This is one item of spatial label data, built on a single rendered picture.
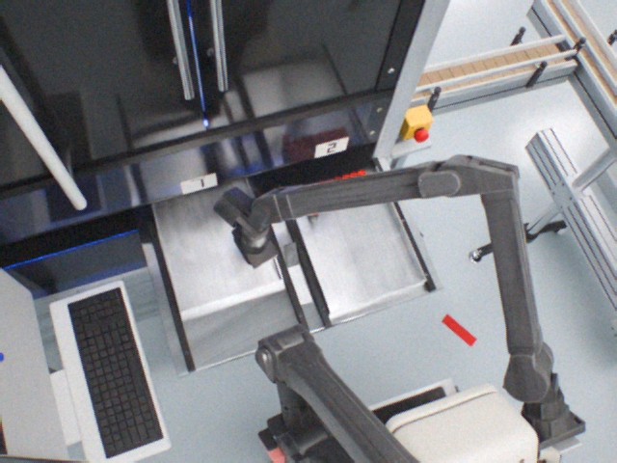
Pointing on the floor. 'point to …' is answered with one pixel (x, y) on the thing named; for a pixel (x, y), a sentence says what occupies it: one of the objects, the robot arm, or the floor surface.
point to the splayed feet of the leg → (526, 240)
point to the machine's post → (410, 74)
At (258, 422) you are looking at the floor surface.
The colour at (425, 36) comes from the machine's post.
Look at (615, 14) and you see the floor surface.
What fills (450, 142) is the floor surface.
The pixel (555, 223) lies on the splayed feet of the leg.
